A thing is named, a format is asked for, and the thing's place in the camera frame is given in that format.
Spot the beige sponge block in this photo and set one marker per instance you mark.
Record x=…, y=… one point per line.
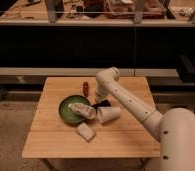
x=86, y=132

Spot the red brown small bottle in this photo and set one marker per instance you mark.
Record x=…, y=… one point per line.
x=86, y=89

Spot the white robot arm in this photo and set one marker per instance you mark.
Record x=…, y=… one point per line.
x=174, y=130

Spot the green bowl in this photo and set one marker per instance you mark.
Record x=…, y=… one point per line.
x=66, y=114

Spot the white paper cup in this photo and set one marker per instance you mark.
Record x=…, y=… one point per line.
x=106, y=114

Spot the black eraser block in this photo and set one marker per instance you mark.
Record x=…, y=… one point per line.
x=104, y=103

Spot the red tray on shelf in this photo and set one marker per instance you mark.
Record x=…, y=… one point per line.
x=126, y=9

